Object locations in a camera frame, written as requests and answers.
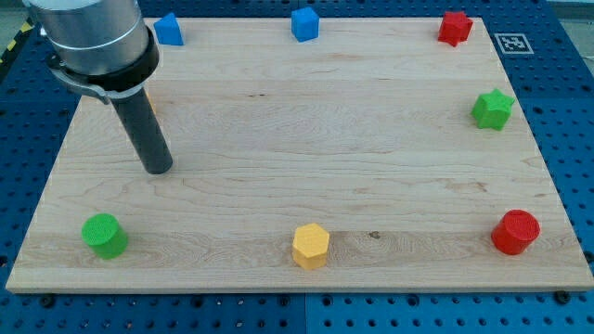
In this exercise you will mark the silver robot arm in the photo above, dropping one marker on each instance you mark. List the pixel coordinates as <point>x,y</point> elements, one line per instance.
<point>103,48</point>

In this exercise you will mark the yellow hexagon block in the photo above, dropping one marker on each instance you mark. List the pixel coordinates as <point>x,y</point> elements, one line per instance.
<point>310,246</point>

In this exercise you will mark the wooden board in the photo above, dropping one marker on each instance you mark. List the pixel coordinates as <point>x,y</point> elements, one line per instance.
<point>366,131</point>

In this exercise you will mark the blue cube block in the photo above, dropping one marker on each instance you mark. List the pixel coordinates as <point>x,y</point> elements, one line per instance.
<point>304,24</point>

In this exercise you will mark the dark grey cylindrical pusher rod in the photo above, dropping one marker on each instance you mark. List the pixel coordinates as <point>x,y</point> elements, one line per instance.
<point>142,127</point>

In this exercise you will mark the blue triangle block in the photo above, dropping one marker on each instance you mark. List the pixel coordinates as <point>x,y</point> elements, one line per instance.
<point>168,30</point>

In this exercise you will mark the green cylinder block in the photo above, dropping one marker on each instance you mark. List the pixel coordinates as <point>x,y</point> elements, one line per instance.
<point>103,234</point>

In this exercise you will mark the green star block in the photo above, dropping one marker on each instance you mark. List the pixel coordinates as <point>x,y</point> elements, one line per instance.
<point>492,110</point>

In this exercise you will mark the red star block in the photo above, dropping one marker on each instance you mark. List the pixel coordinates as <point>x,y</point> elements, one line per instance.
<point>455,28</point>

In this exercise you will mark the red cylinder block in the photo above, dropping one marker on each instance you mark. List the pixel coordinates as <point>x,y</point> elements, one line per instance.
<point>515,232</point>

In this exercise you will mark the white fiducial marker tag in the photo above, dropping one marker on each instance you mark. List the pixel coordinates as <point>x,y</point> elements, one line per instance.
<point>513,43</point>

